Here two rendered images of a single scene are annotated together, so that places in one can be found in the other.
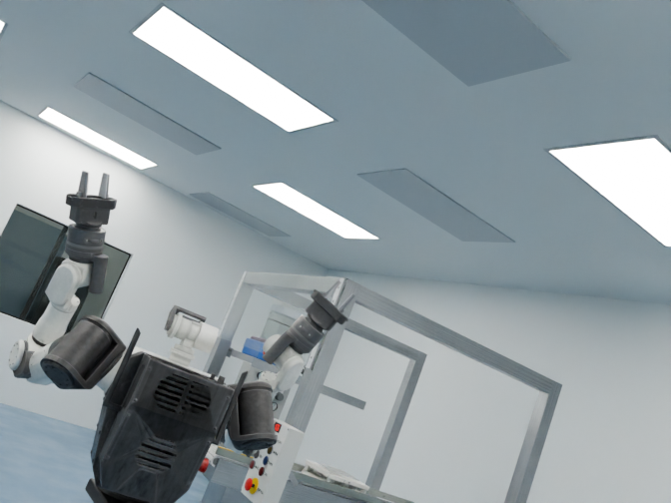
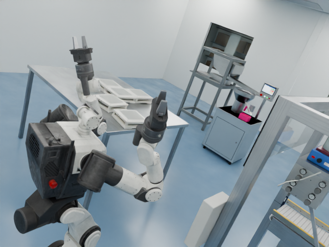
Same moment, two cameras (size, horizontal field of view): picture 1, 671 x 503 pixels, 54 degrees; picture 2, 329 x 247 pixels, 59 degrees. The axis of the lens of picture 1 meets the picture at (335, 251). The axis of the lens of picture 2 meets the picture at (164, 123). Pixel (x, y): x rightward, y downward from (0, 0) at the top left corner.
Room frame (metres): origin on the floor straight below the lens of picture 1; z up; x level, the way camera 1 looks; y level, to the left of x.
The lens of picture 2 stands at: (1.42, -0.94, 1.91)
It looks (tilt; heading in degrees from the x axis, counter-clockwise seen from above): 21 degrees down; 63
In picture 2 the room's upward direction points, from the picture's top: 20 degrees clockwise
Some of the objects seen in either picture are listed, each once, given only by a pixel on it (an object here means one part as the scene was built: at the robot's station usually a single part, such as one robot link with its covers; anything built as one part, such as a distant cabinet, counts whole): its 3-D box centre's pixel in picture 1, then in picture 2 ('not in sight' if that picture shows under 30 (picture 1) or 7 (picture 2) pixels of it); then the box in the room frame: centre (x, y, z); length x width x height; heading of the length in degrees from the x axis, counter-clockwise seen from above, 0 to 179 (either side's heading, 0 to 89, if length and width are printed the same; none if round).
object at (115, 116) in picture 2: not in sight; (129, 121); (2.25, 1.34, 0.91); 0.24 x 0.24 x 0.02; 17
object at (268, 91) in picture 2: not in sight; (263, 102); (4.79, 2.60, 1.07); 0.23 x 0.10 x 0.62; 121
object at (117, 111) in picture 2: not in sight; (131, 116); (2.25, 1.34, 0.96); 0.25 x 0.24 x 0.02; 17
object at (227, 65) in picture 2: not in sight; (216, 95); (4.62, 3.63, 0.75); 1.43 x 1.06 x 1.50; 121
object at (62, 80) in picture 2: not in sight; (107, 95); (2.16, 1.99, 0.88); 1.50 x 1.10 x 0.04; 116
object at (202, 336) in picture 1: (192, 337); (87, 119); (1.66, 0.25, 1.36); 0.10 x 0.07 x 0.09; 110
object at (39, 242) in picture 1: (53, 275); not in sight; (7.47, 2.80, 1.43); 1.38 x 0.01 x 1.16; 121
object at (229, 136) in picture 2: not in sight; (230, 134); (4.55, 2.71, 0.38); 0.63 x 0.57 x 0.76; 121
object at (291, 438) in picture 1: (272, 462); (207, 220); (2.27, -0.06, 1.08); 0.17 x 0.06 x 0.26; 26
